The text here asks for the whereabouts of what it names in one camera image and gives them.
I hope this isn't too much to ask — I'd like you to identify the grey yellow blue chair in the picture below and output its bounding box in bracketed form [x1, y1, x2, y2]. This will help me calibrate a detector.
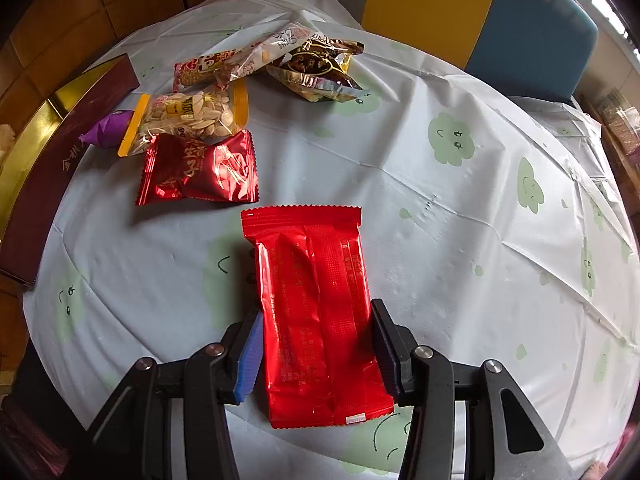
[338, 0, 598, 102]

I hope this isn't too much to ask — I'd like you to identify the red-end rice cracker bar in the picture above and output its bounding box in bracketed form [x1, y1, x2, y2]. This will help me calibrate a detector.
[172, 44, 283, 92]

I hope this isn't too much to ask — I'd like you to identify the wooden side shelf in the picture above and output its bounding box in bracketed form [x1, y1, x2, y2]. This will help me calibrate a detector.
[578, 89, 639, 222]

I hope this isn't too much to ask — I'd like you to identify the long red snack packet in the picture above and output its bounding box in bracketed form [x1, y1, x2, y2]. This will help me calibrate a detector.
[241, 205, 394, 429]

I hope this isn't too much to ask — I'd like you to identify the white Ba Zhen packet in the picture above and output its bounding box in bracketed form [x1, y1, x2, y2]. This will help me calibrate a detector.
[248, 22, 314, 68]

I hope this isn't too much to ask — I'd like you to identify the purple snack packet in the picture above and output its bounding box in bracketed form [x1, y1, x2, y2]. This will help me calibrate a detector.
[79, 110, 134, 148]

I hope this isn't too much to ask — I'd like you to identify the maroon gold gift box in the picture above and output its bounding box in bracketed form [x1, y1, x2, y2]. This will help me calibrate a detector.
[1, 54, 139, 287]

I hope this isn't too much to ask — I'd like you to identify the brown gold foil packet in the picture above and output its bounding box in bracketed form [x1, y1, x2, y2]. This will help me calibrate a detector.
[266, 32, 370, 103]

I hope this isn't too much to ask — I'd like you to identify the orange-edged nut packet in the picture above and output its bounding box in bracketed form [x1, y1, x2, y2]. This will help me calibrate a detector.
[117, 79, 248, 157]

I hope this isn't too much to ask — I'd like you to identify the shiny red foil packet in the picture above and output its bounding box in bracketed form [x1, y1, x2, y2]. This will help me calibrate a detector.
[136, 130, 259, 206]

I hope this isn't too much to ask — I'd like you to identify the white green-cloud tablecloth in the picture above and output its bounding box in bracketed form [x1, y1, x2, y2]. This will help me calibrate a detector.
[23, 0, 639, 471]

